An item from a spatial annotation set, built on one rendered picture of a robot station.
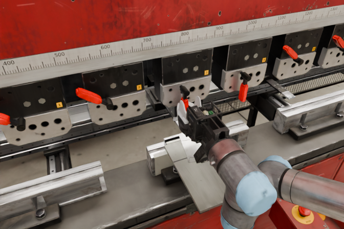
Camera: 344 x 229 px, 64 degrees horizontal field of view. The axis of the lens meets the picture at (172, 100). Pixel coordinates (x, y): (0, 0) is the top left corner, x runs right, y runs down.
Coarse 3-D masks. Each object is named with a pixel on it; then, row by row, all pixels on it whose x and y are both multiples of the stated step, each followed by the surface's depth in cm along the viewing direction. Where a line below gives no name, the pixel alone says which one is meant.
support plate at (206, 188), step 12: (168, 144) 93; (180, 144) 93; (180, 156) 89; (180, 168) 85; (192, 168) 85; (204, 168) 85; (192, 180) 81; (204, 180) 81; (216, 180) 81; (192, 192) 78; (204, 192) 78; (216, 192) 78; (204, 204) 75; (216, 204) 75
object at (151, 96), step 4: (152, 88) 117; (148, 92) 114; (152, 92) 112; (148, 96) 114; (152, 96) 112; (156, 96) 110; (148, 100) 115; (152, 100) 110; (156, 100) 109; (152, 104) 111; (156, 104) 108; (160, 104) 109; (156, 108) 109; (160, 108) 110; (164, 108) 111; (168, 108) 108; (172, 116) 105; (176, 120) 103
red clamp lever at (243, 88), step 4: (240, 72) 84; (244, 72) 83; (244, 76) 82; (248, 76) 81; (244, 80) 83; (248, 80) 82; (244, 84) 83; (240, 88) 85; (244, 88) 84; (240, 92) 86; (244, 92) 84; (240, 96) 86; (244, 96) 85; (240, 100) 87; (244, 100) 86
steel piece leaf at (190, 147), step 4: (188, 140) 95; (184, 144) 93; (188, 144) 93; (192, 144) 93; (196, 144) 93; (200, 144) 93; (184, 148) 91; (188, 148) 91; (192, 148) 91; (196, 148) 91; (188, 152) 90; (192, 152) 90; (188, 156) 89; (192, 156) 89; (188, 160) 87; (192, 160) 86
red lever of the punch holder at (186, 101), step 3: (180, 87) 77; (183, 87) 76; (180, 90) 77; (183, 90) 75; (186, 90) 75; (183, 93) 75; (186, 93) 75; (189, 93) 76; (183, 96) 77; (186, 96) 76; (183, 99) 77; (186, 99) 77; (186, 102) 77; (186, 105) 78; (186, 108) 79; (186, 111) 79
